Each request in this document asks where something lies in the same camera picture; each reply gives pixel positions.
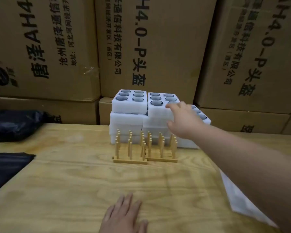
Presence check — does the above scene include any person's right hand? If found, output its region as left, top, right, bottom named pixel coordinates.
left=165, top=101, right=211, bottom=140

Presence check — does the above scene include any person's left hand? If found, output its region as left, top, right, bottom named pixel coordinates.
left=98, top=193, right=149, bottom=233

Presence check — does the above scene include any set of grey glass cups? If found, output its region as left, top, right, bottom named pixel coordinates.
left=149, top=93, right=178, bottom=107

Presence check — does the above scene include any row of wooden peg racks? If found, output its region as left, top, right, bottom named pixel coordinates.
left=113, top=129, right=179, bottom=165

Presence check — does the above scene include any stack of white foam trays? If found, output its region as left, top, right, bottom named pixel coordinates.
left=109, top=89, right=212, bottom=149

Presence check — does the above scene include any pile of white foam sheets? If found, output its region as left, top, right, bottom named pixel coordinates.
left=219, top=170, right=278, bottom=227

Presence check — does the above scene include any person's right forearm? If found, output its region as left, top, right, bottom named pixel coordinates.
left=199, top=125, right=291, bottom=233

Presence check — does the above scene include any stack of brown cardboard boxes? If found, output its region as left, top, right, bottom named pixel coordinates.
left=0, top=0, right=291, bottom=135

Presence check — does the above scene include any black plastic bag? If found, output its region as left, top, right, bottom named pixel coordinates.
left=0, top=110, right=54, bottom=143

